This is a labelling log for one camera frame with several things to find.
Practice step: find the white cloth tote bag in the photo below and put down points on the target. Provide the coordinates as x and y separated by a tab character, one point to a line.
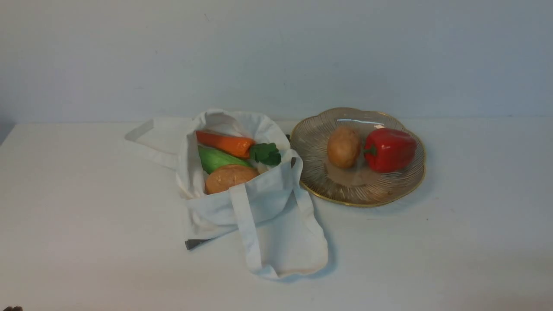
273	214

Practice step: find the grey flat object under bag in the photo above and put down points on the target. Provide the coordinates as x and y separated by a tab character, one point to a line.
190	244

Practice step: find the orange carrot with green top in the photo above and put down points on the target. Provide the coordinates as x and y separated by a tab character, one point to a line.
241	147

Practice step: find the green cucumber vegetable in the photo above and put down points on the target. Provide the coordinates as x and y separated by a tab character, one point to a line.
211	159

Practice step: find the brown potato on plate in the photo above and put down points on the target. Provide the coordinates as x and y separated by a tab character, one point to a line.
344	147

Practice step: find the glass plate with gold rim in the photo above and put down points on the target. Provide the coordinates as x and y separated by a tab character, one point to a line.
359	185

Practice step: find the red bell pepper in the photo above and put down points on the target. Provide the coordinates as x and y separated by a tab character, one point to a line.
389	150

